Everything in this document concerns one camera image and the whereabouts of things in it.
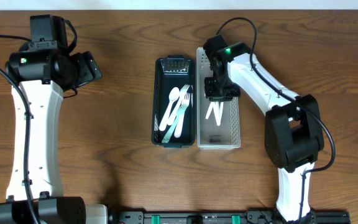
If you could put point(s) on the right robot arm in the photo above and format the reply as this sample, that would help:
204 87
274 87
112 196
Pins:
293 128

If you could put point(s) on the white plastic spoon top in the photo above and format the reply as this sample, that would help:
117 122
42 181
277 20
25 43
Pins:
211 109

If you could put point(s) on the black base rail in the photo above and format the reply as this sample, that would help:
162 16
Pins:
252 216

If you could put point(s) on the clear perforated plastic basket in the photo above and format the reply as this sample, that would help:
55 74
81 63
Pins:
209 135

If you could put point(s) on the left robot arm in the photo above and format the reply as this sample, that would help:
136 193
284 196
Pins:
43 69

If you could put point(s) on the pale green plastic fork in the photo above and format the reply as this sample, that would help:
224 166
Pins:
172 127

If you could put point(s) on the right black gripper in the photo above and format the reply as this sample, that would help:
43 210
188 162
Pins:
213 96

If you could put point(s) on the cream plastic spoon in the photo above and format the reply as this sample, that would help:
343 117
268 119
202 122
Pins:
173 96

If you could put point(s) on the white plastic fork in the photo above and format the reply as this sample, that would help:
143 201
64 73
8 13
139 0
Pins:
182 93
185 101

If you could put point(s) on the white plastic spoon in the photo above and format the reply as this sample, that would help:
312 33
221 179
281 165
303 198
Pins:
219 112
211 109
215 107

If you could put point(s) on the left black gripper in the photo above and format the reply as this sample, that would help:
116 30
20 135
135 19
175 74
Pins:
90 69

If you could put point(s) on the black perforated plastic basket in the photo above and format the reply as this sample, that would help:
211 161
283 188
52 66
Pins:
173 71

